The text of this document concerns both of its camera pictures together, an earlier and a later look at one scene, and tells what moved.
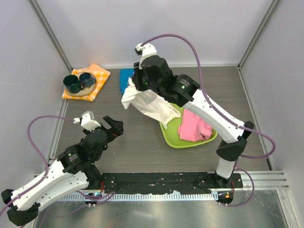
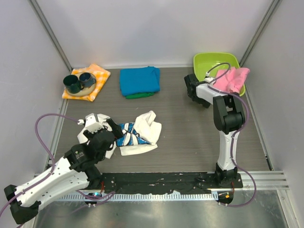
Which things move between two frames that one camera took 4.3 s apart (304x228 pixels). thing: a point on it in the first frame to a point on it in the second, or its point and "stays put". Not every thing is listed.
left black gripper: [117, 128] stays put
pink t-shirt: [193, 128] to [233, 81]
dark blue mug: [86, 79] stays put
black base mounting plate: [202, 183] stays put
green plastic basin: [171, 135] to [203, 61]
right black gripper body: [141, 82] to [204, 103]
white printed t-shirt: [148, 102] to [140, 136]
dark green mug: [72, 84] stays put
